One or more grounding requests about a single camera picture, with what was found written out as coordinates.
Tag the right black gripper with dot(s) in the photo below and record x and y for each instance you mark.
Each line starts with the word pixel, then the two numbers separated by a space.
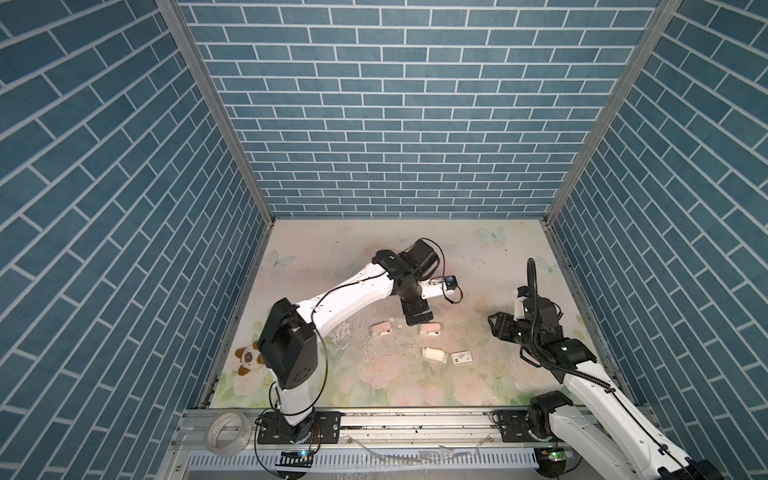
pixel 501 326

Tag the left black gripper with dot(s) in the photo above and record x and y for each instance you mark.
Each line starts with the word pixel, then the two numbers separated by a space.
pixel 413 309

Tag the white staple box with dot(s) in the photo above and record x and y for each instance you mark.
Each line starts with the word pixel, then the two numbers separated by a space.
pixel 461 357

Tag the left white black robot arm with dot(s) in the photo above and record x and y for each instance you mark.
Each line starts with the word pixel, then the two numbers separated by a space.
pixel 294 333

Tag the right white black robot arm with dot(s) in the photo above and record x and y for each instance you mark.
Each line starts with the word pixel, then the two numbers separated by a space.
pixel 591 415

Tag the brown white mushroom toy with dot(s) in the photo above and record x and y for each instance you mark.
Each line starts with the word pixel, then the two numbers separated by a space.
pixel 249 359

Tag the clear tape roll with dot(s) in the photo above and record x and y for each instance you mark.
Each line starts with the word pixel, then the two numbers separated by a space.
pixel 228 434

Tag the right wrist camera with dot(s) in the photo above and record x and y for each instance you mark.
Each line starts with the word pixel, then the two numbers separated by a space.
pixel 523 305

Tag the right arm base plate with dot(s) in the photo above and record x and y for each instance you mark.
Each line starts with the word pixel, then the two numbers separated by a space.
pixel 514 426

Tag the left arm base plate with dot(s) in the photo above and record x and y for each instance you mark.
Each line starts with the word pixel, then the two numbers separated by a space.
pixel 323 426

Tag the aluminium front rail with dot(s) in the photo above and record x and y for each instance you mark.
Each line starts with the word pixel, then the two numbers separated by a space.
pixel 390 427

